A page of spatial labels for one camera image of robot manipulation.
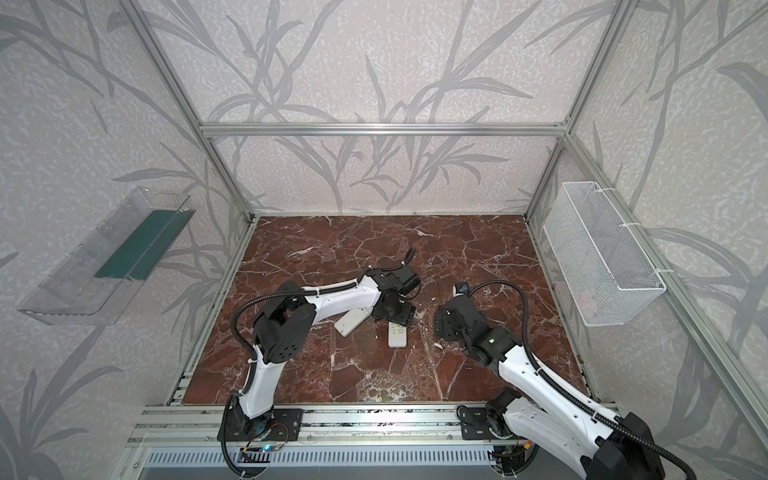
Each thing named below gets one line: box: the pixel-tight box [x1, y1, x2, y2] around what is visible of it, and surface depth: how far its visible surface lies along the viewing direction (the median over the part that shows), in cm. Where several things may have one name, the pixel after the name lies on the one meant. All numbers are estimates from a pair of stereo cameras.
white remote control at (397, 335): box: [388, 321, 407, 348], surface depth 90 cm
